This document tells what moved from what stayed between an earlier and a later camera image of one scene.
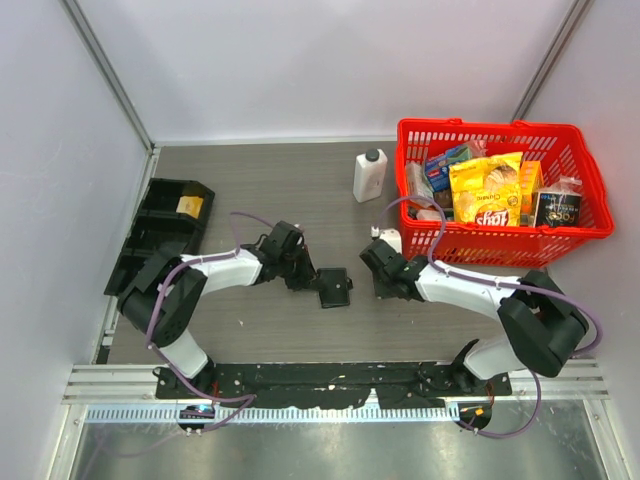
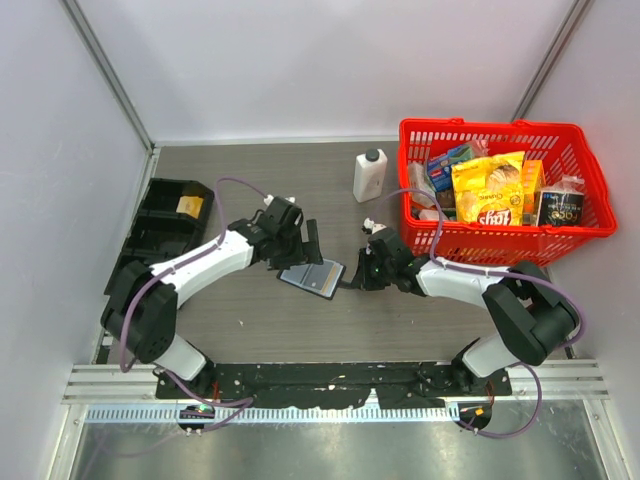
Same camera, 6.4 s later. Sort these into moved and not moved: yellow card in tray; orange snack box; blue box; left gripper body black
Moved: left gripper body black
Not moved: orange snack box; blue box; yellow card in tray
